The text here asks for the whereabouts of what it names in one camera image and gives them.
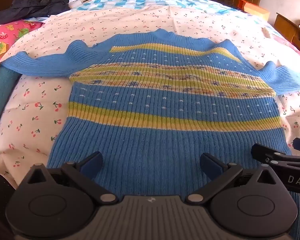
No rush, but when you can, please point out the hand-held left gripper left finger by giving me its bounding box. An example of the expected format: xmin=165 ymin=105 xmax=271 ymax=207
xmin=20 ymin=151 xmax=119 ymax=204

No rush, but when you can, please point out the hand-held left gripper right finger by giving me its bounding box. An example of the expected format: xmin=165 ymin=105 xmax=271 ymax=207
xmin=185 ymin=152 xmax=285 ymax=204

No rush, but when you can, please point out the blue striped knitted sweater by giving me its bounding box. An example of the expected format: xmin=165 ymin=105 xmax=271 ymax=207
xmin=1 ymin=28 xmax=300 ymax=240

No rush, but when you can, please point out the cherry print blanket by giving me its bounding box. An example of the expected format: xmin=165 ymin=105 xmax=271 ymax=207
xmin=0 ymin=4 xmax=300 ymax=188

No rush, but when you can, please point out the teal cloth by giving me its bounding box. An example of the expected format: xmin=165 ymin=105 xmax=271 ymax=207
xmin=0 ymin=66 xmax=22 ymax=145

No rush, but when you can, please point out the wooden desk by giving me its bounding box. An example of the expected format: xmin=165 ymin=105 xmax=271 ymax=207
xmin=274 ymin=12 xmax=300 ymax=58

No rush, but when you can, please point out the orange box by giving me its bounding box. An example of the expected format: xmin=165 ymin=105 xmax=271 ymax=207
xmin=237 ymin=0 xmax=270 ymax=22

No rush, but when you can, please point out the pink cartoon print bedsheet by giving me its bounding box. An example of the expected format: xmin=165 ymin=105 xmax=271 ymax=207
xmin=0 ymin=20 xmax=44 ymax=68

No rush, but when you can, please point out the dark jacket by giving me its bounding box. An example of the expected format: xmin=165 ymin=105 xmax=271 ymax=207
xmin=0 ymin=0 xmax=70 ymax=27

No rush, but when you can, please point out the blue white geometric bedsheet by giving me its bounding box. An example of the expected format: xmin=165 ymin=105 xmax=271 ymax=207
xmin=72 ymin=0 xmax=240 ymax=15

